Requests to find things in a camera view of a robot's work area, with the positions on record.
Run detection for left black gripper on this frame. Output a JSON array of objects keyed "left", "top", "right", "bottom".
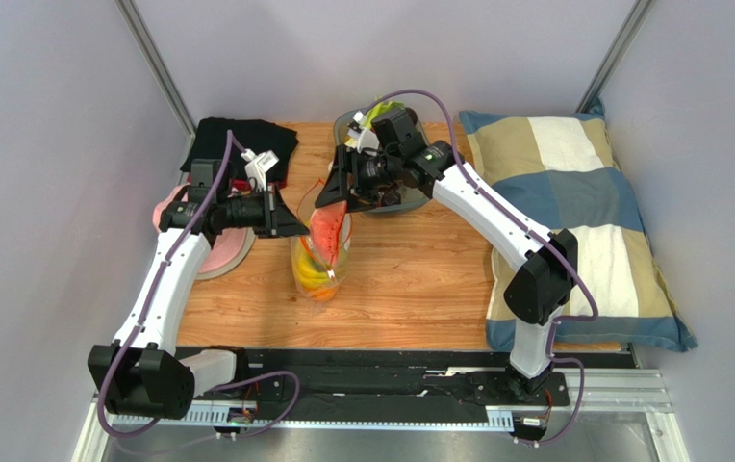
[{"left": 218, "top": 184, "right": 310, "bottom": 240}]

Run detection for watermelon slice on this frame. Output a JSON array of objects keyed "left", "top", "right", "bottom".
[{"left": 309, "top": 202, "right": 347, "bottom": 266}]

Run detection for clear orange zip top bag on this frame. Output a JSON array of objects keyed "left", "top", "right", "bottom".
[{"left": 291, "top": 179, "right": 352, "bottom": 304}]

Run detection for yellow bananas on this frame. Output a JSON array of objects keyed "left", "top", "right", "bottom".
[{"left": 295, "top": 252, "right": 329, "bottom": 291}]

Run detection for orange fruit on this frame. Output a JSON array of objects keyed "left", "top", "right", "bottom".
[{"left": 310, "top": 287, "right": 338, "bottom": 302}]

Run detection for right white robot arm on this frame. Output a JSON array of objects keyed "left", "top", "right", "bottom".
[{"left": 315, "top": 108, "right": 577, "bottom": 401}]

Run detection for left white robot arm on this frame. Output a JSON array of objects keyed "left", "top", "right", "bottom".
[{"left": 88, "top": 159, "right": 309, "bottom": 420}]

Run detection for grey food tray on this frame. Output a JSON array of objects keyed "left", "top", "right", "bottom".
[{"left": 333, "top": 110, "right": 428, "bottom": 216}]

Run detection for red cloth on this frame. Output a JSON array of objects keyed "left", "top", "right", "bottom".
[{"left": 180, "top": 170, "right": 268, "bottom": 196}]

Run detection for pink hat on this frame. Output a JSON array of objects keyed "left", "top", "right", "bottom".
[{"left": 152, "top": 183, "right": 256, "bottom": 280}]

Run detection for black folded cloth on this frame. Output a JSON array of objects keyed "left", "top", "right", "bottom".
[{"left": 180, "top": 117, "right": 299, "bottom": 189}]

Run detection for green white leek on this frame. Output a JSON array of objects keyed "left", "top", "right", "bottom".
[{"left": 346, "top": 100, "right": 406, "bottom": 140}]

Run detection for plaid pillow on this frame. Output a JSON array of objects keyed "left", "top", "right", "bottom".
[{"left": 459, "top": 103, "right": 698, "bottom": 352}]

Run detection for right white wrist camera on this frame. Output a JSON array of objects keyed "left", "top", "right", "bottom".
[{"left": 345, "top": 111, "right": 380, "bottom": 155}]

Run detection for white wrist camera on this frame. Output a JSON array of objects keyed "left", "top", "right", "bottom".
[
  {"left": 241, "top": 149, "right": 279, "bottom": 192},
  {"left": 345, "top": 111, "right": 380, "bottom": 155}
]

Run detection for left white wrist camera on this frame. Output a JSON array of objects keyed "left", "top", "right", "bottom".
[{"left": 241, "top": 149, "right": 279, "bottom": 192}]

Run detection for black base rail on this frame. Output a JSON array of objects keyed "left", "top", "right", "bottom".
[{"left": 204, "top": 348, "right": 632, "bottom": 427}]

